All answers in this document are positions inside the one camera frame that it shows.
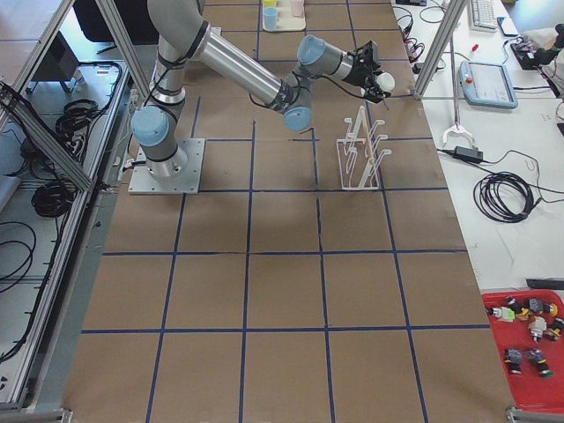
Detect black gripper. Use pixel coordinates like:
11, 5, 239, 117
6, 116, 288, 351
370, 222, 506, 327
343, 56, 390, 103

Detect white ikea cup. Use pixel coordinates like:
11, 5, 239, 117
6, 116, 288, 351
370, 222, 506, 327
376, 72, 396, 93

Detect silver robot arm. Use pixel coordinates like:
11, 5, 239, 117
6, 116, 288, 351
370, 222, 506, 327
130, 1, 395, 181

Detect reacher grabber tool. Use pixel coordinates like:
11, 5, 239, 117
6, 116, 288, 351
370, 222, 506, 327
442, 38, 478, 151

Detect black power adapter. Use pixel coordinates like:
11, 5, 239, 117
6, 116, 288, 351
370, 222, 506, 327
453, 145, 484, 164

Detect beige serving tray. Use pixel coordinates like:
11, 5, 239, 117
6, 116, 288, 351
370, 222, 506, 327
262, 0, 306, 33

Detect teach pendant tablet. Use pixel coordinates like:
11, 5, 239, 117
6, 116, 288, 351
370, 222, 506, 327
458, 61, 518, 109

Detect white keyboard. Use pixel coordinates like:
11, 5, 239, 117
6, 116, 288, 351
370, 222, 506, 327
467, 0, 497, 33

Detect red plastic tray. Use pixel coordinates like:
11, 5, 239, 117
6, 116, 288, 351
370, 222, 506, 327
482, 290, 563, 414

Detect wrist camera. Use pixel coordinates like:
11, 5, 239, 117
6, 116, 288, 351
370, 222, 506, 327
355, 41, 381, 69

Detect white wire cup rack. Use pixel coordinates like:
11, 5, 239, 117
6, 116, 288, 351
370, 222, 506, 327
336, 106, 392, 191

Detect aluminium frame post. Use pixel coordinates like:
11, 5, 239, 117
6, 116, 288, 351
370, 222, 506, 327
412, 0, 468, 100

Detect coiled black cable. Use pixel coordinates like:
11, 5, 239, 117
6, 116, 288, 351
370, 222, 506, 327
473, 171, 543, 223

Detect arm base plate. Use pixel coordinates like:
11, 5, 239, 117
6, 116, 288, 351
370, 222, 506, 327
129, 138, 205, 195

